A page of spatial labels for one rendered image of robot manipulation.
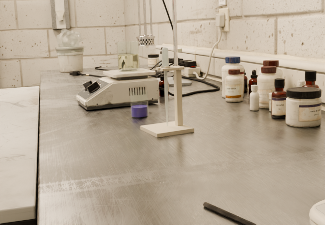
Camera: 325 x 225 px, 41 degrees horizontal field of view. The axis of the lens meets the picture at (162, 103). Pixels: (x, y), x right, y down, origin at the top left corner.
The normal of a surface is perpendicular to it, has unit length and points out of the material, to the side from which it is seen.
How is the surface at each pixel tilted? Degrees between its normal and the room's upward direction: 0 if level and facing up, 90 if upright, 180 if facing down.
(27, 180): 0
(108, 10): 90
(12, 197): 0
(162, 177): 0
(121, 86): 90
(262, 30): 90
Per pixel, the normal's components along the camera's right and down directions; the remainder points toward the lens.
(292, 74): -0.96, 0.07
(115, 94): 0.37, 0.14
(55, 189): -0.04, -0.99
